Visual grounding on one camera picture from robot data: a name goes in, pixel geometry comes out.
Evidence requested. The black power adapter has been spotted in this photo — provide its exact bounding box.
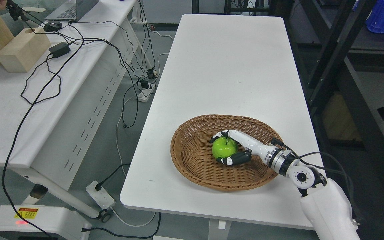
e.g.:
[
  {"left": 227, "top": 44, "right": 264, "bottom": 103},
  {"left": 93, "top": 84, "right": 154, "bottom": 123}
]
[{"left": 48, "top": 42, "right": 71, "bottom": 59}]

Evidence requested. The white power strip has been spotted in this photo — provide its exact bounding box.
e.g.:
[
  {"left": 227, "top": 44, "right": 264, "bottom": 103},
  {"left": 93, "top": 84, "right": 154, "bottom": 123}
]
[
  {"left": 137, "top": 83, "right": 156, "bottom": 102},
  {"left": 85, "top": 181, "right": 115, "bottom": 209}
]

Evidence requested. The black power cable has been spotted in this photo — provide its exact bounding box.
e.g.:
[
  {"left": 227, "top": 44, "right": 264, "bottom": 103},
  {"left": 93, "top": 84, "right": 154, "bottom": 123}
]
[{"left": 1, "top": 30, "right": 86, "bottom": 240}]

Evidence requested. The green apple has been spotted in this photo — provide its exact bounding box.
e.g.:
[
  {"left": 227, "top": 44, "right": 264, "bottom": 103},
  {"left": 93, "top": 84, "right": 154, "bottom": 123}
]
[{"left": 212, "top": 137, "right": 239, "bottom": 158}]

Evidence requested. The brown wicker basket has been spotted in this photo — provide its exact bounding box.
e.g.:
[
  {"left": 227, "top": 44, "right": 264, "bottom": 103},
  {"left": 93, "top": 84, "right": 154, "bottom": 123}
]
[{"left": 170, "top": 115, "right": 281, "bottom": 191}]

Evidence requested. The black metal shelf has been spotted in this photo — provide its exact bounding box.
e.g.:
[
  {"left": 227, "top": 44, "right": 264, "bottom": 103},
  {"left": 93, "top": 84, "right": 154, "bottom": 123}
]
[{"left": 279, "top": 0, "right": 384, "bottom": 230}]

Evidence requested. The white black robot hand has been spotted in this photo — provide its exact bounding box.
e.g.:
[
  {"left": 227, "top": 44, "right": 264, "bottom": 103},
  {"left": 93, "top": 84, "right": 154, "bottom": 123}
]
[{"left": 209, "top": 130, "right": 306, "bottom": 180}]

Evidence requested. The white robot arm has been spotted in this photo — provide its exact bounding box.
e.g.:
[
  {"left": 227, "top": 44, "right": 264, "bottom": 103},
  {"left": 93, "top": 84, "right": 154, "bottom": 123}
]
[{"left": 268, "top": 147, "right": 360, "bottom": 240}]

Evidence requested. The white robot base unit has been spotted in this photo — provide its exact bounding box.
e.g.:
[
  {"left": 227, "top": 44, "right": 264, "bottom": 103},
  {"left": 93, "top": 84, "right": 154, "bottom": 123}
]
[{"left": 0, "top": 205, "right": 92, "bottom": 240}]

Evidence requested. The beige wooden block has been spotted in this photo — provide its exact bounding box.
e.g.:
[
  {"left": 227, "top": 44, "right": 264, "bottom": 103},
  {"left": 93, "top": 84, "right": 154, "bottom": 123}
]
[{"left": 0, "top": 27, "right": 51, "bottom": 73}]

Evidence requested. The black computer mouse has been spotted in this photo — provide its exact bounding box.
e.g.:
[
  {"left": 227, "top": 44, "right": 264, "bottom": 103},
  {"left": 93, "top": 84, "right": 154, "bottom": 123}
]
[{"left": 43, "top": 20, "right": 62, "bottom": 32}]

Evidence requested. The white side table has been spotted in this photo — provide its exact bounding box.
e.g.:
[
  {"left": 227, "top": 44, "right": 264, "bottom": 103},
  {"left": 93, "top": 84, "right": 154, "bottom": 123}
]
[{"left": 0, "top": 0, "right": 140, "bottom": 218}]

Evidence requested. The white standing desk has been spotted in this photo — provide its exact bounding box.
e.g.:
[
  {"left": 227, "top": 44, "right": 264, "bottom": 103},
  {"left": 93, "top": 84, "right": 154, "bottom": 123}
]
[{"left": 120, "top": 14, "right": 318, "bottom": 230}]

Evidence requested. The silver laptop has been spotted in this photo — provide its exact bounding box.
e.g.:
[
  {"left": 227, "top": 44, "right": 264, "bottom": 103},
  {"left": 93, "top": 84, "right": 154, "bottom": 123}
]
[{"left": 45, "top": 0, "right": 99, "bottom": 21}]

